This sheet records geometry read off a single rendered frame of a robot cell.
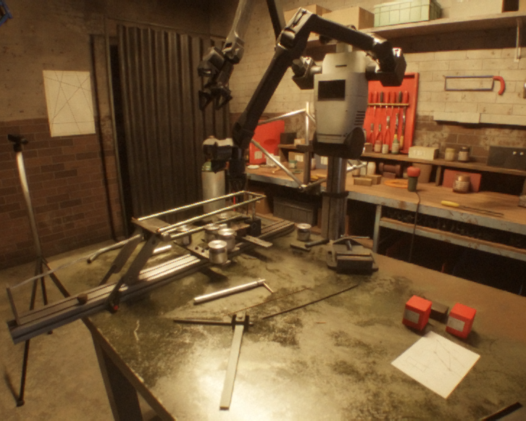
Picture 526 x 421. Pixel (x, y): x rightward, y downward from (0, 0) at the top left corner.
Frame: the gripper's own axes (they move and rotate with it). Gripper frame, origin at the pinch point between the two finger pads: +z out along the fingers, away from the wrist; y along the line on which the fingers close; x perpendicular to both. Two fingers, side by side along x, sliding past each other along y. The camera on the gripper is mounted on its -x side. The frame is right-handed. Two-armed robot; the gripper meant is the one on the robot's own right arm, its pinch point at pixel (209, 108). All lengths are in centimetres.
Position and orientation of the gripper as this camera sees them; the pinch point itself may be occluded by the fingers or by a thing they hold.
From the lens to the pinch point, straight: 128.1
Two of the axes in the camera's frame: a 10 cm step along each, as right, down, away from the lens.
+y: 7.4, 2.0, -6.4
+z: -3.4, 9.4, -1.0
